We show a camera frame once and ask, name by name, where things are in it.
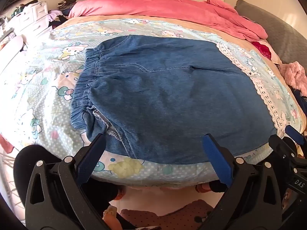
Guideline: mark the dark blue cloth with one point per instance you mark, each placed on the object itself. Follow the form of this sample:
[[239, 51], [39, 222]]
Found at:
[[299, 100]]

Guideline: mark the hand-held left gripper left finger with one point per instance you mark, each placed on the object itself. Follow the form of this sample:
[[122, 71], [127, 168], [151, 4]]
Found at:
[[92, 154]]

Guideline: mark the dark folded clothes pile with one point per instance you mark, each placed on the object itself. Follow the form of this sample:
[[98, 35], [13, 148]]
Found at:
[[67, 3]]

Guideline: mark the person's left hand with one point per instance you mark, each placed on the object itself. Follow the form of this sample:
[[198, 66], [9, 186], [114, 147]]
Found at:
[[111, 216]]

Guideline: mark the cartoon cat printed sheet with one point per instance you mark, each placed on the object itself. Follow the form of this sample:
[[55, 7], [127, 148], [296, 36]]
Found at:
[[43, 88]]

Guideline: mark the brown dotted floor mat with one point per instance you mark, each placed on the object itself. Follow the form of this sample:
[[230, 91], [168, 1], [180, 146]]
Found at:
[[172, 216]]

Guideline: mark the blue denim pants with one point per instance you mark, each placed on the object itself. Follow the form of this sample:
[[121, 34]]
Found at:
[[168, 88]]

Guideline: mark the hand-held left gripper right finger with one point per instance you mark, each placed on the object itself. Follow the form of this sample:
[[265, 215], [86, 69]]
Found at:
[[217, 160]]

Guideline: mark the white drawer dresser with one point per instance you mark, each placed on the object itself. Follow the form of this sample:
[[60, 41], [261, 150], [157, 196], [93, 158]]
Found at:
[[31, 16]]

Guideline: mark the pink duvet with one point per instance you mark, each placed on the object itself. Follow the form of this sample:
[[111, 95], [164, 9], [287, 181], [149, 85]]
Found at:
[[156, 7]]

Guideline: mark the pink fluffy cloth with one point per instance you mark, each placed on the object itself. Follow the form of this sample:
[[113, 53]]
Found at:
[[296, 73]]

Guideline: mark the red cloth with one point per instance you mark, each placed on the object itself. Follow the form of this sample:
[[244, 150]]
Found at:
[[262, 49]]

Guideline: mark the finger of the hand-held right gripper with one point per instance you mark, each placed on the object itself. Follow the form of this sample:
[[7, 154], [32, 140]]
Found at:
[[278, 144], [294, 135]]

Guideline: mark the lavender cloth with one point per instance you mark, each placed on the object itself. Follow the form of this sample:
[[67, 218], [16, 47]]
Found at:
[[54, 16]]

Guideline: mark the person's right foot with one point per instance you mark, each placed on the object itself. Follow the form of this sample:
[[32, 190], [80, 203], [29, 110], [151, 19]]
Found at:
[[215, 186]]

